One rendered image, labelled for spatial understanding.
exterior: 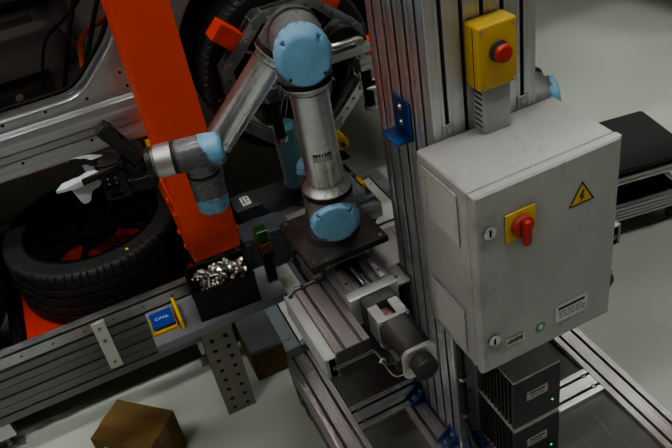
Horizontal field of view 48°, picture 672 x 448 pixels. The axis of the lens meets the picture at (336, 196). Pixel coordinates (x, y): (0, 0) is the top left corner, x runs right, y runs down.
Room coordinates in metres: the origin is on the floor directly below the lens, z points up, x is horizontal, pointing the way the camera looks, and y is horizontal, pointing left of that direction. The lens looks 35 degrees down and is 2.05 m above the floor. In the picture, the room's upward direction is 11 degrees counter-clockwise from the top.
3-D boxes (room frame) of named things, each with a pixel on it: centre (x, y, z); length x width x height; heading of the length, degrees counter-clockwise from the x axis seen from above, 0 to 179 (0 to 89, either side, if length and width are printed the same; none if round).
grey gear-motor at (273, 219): (2.36, 0.34, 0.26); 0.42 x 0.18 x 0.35; 18
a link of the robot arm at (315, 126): (1.46, 0.02, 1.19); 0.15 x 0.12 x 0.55; 5
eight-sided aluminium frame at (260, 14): (2.50, 0.06, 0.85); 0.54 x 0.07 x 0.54; 108
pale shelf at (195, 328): (1.81, 0.44, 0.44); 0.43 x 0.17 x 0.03; 108
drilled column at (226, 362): (1.80, 0.47, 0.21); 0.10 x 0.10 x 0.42; 18
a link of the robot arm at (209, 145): (1.44, 0.28, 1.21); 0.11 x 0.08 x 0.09; 95
